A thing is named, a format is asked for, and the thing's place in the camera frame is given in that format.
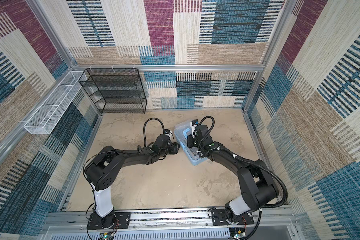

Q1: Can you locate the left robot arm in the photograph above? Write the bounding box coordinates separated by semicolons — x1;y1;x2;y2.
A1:
82;118;180;231

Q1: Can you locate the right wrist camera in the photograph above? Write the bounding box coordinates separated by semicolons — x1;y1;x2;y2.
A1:
190;119;199;138

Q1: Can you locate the black wire mesh shelf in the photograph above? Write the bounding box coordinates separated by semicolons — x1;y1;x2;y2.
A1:
79;68;147;114

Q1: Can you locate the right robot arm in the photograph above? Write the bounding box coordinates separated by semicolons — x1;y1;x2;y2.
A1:
187;116;289;224

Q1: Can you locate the white wire mesh basket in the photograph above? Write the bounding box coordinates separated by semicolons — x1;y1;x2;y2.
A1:
24;71;83;135

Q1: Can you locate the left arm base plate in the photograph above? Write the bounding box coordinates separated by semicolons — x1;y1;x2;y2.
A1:
87;212;131;231

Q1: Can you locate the aluminium front rail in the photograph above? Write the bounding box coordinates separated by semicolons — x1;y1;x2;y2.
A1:
38;206;298;240

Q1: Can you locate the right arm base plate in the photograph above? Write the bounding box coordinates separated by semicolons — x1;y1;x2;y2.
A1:
207;208;254;226

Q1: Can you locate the light blue plastic toolbox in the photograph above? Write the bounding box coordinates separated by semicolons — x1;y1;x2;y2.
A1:
173;119;209;167

